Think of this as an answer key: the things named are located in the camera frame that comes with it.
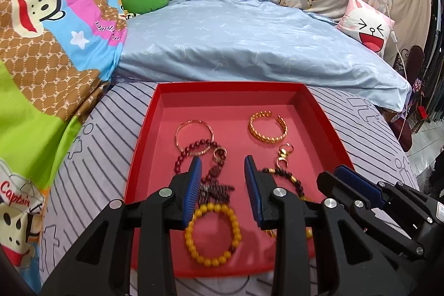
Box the white cable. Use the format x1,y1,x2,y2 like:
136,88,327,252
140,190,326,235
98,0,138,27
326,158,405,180
374,0,407,144

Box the rabbit face cushion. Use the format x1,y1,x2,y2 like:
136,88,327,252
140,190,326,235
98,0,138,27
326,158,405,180
336,0,396,58

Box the light blue blanket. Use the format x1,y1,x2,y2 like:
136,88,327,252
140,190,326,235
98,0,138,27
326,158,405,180
113,0,412,113

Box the red cardboard box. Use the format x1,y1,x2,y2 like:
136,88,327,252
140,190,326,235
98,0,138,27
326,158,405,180
124,82,355,279

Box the cartoon monkey blanket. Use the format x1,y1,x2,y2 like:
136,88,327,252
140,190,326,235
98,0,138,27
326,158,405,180
0,0,129,286

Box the grey striped bed sheet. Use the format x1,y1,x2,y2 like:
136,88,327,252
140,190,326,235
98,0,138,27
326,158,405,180
38,81,422,296

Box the gold hoop earring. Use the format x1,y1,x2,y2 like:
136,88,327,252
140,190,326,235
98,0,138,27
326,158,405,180
277,143,295,160

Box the thin gold bangle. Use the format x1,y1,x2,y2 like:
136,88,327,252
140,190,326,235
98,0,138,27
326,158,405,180
174,120,215,155

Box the gold chain cuff bracelet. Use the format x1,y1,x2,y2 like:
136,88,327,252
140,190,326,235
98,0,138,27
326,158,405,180
249,111,288,145

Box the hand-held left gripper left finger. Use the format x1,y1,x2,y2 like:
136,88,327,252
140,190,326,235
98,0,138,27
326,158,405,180
40,156,203,296

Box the red bead bracelet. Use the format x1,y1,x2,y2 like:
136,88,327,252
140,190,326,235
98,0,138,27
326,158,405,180
175,140,226,179

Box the yellow bead bracelet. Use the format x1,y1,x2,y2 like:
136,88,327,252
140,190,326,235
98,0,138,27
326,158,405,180
184,202,242,267

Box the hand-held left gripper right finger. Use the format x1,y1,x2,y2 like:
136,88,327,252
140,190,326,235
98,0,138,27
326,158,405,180
244,155,410,296

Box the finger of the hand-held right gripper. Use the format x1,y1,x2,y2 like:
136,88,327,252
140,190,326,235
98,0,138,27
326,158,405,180
334,164,434,224
316,171,429,260

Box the dark chair back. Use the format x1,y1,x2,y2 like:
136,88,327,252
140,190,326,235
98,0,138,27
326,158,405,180
404,45,425,82

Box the brown and gold bead bracelet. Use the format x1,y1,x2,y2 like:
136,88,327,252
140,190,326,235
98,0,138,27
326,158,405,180
262,167,314,237

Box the hanging dark clothes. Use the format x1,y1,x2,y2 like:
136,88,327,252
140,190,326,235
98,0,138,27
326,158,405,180
428,0,444,123

